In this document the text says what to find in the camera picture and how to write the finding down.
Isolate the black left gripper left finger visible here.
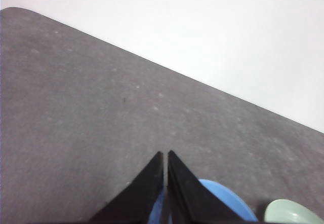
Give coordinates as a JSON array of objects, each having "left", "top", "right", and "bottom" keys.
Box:
[{"left": 89, "top": 151, "right": 165, "bottom": 222}]

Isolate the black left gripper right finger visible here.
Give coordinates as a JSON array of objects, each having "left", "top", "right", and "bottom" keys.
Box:
[{"left": 167, "top": 150, "right": 245, "bottom": 223}]

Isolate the blue bowl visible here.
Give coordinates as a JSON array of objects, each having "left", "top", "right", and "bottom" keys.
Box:
[{"left": 148, "top": 179, "right": 259, "bottom": 222}]

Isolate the green plate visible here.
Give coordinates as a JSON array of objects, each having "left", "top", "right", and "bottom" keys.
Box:
[{"left": 264, "top": 199, "right": 324, "bottom": 223}]

